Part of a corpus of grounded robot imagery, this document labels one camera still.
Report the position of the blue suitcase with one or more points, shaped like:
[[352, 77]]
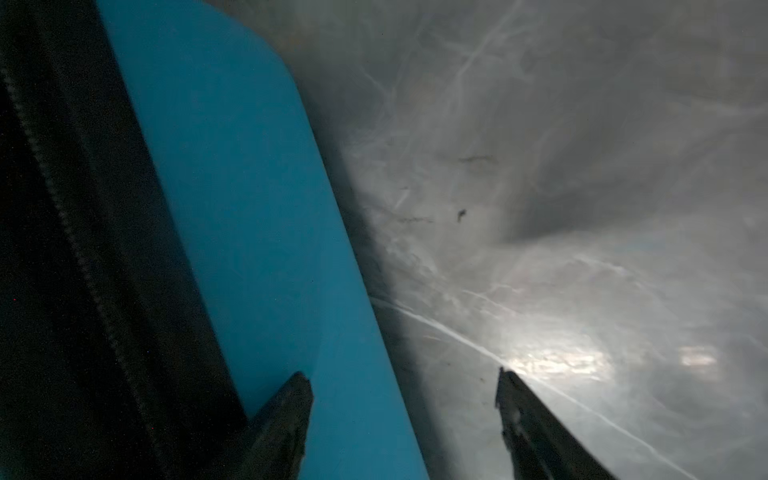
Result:
[[172, 253]]

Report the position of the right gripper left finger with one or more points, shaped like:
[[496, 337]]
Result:
[[274, 443]]

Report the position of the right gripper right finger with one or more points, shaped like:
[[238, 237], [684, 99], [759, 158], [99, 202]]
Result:
[[539, 445]]

